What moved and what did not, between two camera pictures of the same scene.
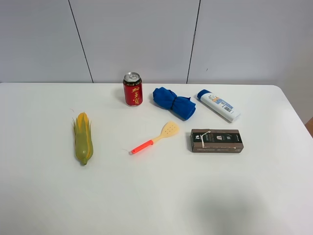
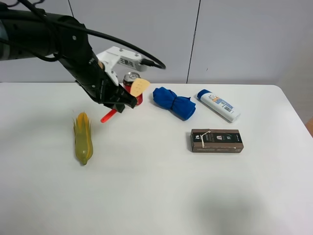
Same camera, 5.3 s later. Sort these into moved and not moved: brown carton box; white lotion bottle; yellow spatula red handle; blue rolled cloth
Moved: yellow spatula red handle
Not moved: brown carton box; blue rolled cloth; white lotion bottle
